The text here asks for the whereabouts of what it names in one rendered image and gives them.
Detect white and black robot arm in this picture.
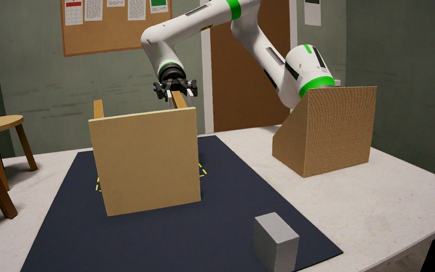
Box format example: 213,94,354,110
141,0,336,109

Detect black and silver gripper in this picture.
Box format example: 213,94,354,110
153,68,197,108

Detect dark navy mat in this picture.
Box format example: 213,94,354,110
20,135,344,272

